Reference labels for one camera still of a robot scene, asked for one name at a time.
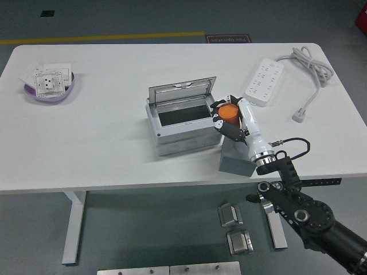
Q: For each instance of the grey junction box with lid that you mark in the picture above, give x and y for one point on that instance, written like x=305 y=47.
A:
x=183 y=137

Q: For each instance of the white power strip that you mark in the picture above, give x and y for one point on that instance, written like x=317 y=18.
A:
x=263 y=83

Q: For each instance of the metal base plate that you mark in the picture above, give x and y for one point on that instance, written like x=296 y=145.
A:
x=205 y=269
x=132 y=271

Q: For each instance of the black table control panel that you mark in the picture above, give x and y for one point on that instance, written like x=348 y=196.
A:
x=324 y=182

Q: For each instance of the grey cube with round hole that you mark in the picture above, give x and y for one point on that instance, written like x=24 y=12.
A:
x=235 y=166

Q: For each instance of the orange cylinder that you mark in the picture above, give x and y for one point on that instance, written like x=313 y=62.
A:
x=228 y=113

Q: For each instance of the small metal floor box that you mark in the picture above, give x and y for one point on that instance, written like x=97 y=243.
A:
x=239 y=242
x=229 y=215

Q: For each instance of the white table left leg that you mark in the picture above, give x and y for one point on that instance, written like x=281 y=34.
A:
x=73 y=226

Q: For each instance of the red box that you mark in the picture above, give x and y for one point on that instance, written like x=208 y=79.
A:
x=362 y=18

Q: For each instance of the purple bowl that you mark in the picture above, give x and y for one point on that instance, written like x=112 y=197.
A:
x=51 y=99

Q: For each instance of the white table right leg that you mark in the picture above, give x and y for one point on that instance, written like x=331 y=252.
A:
x=278 y=235

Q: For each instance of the white socket panel with print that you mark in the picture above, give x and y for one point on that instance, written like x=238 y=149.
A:
x=48 y=83

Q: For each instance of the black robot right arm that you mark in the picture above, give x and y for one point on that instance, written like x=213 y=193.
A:
x=315 y=215

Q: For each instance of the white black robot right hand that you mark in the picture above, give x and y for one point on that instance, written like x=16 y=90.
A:
x=255 y=131

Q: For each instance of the white switch panel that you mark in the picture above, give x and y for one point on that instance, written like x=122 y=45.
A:
x=28 y=75
x=64 y=70

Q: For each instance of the white table leg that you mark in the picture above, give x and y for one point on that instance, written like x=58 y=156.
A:
x=278 y=235
x=73 y=226

